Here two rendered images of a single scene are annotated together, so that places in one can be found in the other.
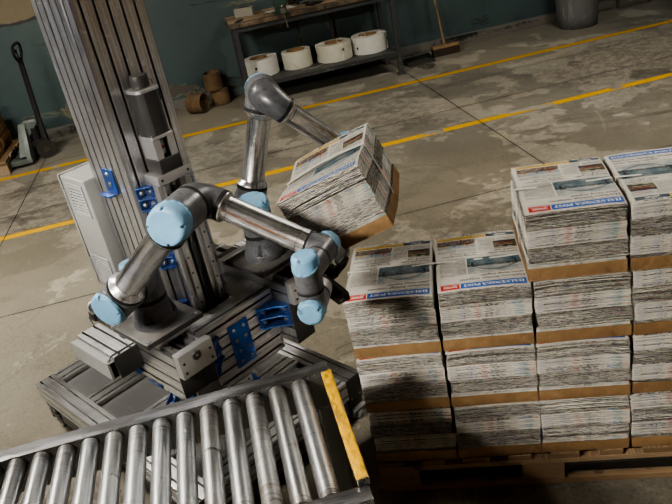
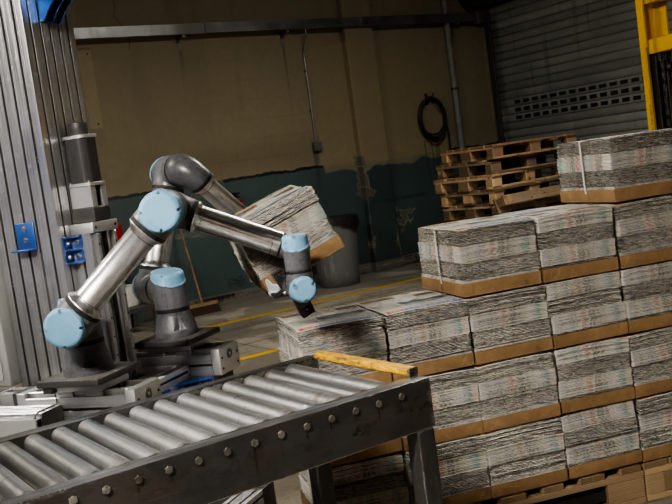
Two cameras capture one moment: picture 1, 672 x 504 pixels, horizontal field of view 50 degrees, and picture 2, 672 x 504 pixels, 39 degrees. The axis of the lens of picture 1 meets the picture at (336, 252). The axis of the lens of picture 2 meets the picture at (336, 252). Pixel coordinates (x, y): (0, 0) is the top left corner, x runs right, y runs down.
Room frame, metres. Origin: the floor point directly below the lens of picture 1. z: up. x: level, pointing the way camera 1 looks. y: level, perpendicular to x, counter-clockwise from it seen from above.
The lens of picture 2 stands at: (-0.75, 1.14, 1.33)
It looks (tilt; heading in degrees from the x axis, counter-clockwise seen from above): 5 degrees down; 334
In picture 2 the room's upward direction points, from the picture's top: 8 degrees counter-clockwise
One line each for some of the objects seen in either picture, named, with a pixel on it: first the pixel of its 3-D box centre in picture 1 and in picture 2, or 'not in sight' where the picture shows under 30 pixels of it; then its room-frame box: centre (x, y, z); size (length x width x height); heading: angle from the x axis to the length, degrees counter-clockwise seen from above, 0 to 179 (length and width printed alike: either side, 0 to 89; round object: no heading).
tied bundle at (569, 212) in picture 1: (564, 216); (476, 254); (1.98, -0.73, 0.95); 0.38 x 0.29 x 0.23; 170
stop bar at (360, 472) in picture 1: (343, 421); (362, 362); (1.40, 0.07, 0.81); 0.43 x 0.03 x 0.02; 7
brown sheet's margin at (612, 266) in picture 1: (564, 241); (478, 279); (1.98, -0.72, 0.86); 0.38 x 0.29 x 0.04; 170
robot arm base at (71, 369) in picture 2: (152, 306); (86, 355); (2.08, 0.63, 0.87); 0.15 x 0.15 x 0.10
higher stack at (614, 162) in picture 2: not in sight; (633, 309); (1.87, -1.31, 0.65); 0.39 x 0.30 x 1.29; 169
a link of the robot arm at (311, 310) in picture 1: (313, 303); (300, 287); (1.68, 0.09, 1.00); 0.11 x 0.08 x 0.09; 167
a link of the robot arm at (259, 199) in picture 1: (255, 213); (168, 287); (2.42, 0.26, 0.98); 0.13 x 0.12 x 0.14; 9
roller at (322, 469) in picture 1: (313, 437); (336, 382); (1.40, 0.15, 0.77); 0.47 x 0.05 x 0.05; 7
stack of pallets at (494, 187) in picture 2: not in sight; (510, 204); (7.31, -4.89, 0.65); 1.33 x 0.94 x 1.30; 101
